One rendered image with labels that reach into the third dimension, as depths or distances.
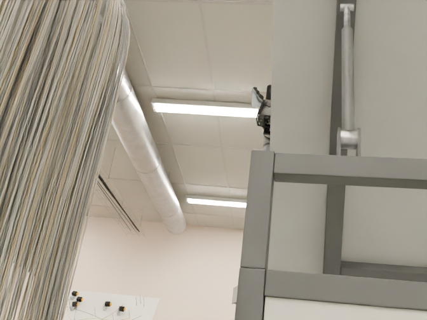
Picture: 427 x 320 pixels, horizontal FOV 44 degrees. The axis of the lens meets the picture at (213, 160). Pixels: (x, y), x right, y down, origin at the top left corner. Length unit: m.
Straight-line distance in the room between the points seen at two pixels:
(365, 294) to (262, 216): 0.19
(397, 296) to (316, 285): 0.11
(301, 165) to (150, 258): 8.05
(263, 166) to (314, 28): 0.47
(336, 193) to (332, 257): 0.16
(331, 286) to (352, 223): 0.54
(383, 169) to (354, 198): 0.44
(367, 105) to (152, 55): 3.58
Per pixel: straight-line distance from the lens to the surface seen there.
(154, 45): 4.58
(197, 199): 7.52
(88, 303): 6.41
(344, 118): 0.93
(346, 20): 1.14
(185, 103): 5.19
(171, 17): 4.26
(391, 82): 1.25
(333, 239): 1.29
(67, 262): 1.04
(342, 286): 0.80
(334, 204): 1.26
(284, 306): 0.79
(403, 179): 0.87
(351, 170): 0.86
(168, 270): 8.75
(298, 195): 1.30
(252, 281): 0.80
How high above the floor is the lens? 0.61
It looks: 25 degrees up
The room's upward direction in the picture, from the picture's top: 7 degrees clockwise
